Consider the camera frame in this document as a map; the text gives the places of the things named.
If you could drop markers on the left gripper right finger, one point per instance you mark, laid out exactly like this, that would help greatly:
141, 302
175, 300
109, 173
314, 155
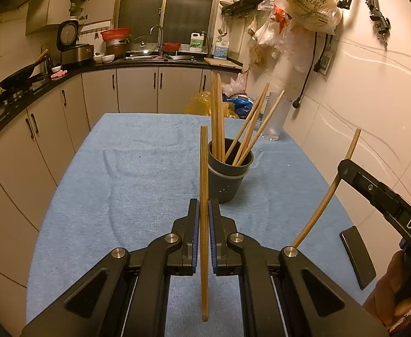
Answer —
225, 261

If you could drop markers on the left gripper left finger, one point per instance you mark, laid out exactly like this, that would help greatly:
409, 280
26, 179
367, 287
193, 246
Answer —
184, 260

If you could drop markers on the kitchen faucet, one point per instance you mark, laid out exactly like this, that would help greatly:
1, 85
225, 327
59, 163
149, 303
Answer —
160, 37

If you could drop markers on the person's right hand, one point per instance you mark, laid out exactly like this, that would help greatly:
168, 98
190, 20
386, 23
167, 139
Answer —
390, 301

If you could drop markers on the black phone on mat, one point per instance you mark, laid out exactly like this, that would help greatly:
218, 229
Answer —
359, 256

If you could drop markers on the black utensil holder cup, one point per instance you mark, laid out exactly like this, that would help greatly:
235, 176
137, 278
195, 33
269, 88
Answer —
224, 178

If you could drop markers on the blue towel table mat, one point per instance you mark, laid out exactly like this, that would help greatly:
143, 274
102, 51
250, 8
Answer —
135, 174

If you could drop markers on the frosted glass mug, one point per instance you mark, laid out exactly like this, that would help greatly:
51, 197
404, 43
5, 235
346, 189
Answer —
273, 129

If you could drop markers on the yellow plastic bag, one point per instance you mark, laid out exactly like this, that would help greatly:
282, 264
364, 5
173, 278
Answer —
200, 104

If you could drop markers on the blue plastic bag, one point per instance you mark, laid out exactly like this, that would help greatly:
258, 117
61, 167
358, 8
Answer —
242, 104

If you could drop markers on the blue label detergent bottle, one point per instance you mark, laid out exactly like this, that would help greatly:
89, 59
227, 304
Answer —
221, 48

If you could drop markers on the glass pot lid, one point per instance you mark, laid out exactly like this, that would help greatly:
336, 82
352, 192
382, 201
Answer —
142, 48

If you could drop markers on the green label detergent jug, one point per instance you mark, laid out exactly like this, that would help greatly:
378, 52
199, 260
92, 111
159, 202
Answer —
196, 42

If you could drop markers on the pink cloth on counter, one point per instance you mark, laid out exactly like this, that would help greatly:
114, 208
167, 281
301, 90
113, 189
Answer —
58, 74

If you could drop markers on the red basin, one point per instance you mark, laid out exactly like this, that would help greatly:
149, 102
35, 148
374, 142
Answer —
115, 34

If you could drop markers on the black wok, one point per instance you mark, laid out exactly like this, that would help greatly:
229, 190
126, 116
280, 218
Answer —
19, 78

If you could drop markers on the rice cooker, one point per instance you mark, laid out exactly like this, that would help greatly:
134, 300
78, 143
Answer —
71, 51

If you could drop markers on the wall utensil rack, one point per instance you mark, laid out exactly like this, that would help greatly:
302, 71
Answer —
240, 7

